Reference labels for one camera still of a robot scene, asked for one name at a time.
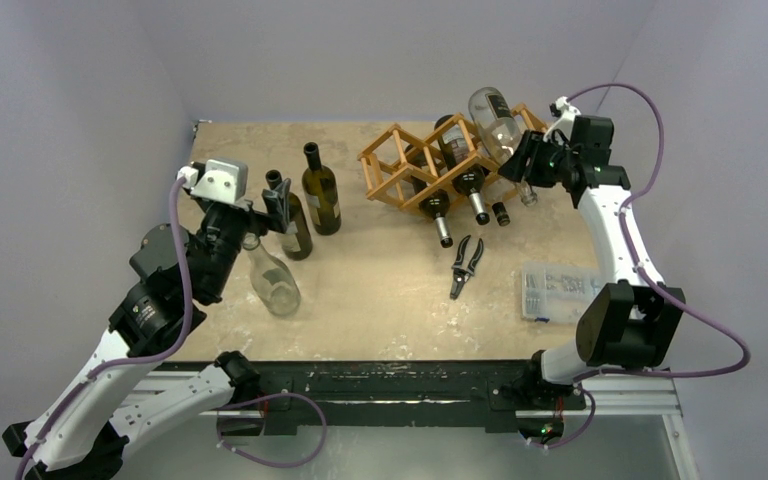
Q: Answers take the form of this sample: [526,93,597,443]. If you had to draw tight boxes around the dark green bottle back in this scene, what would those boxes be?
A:
[302,142,342,236]

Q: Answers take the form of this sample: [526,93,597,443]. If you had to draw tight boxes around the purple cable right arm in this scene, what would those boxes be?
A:
[566,82,752,380]

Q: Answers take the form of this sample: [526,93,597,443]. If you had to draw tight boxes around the clear glass bottle tall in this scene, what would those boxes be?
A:
[468,87,538,207]

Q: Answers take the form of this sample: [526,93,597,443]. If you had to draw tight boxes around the dark green bottle silver neck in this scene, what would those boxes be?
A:
[405,144,454,248]

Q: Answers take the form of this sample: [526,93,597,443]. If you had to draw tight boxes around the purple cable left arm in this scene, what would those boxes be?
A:
[12,175,194,480]

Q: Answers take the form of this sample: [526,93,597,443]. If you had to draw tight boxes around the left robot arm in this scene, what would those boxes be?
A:
[2,177,290,479]

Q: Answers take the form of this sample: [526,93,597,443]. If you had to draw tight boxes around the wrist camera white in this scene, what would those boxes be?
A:
[547,96,581,136]
[176,158,253,213]

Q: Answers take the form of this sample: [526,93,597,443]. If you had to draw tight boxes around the black grey pliers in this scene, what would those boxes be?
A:
[449,235,485,300]

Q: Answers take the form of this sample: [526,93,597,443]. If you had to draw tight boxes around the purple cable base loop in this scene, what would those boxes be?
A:
[215,392,329,470]

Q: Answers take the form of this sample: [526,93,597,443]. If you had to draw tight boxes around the dark green bottle left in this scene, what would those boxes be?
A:
[264,169,313,261]

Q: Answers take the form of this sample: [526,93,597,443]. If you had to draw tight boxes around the clear plastic parts box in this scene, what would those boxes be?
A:
[521,262,603,325]

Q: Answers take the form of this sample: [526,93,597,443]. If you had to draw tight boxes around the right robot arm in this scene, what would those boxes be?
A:
[501,110,683,407]

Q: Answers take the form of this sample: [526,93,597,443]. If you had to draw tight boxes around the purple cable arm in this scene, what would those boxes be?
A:
[566,82,752,380]
[12,175,194,480]

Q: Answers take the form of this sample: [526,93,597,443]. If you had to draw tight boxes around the wooden wine rack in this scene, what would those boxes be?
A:
[357,102,566,217]

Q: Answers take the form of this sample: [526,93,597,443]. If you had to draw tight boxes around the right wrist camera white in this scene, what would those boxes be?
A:
[547,96,581,136]

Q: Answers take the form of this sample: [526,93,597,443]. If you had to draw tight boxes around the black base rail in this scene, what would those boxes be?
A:
[195,359,587,439]

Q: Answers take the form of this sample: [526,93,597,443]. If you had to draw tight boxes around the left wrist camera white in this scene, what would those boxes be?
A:
[176,158,253,213]

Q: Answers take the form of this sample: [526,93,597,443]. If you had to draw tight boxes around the dark bottle in rack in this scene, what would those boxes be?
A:
[432,114,491,227]

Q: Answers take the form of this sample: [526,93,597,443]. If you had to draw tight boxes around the square clear whisky bottle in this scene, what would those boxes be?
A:
[491,202,510,227]

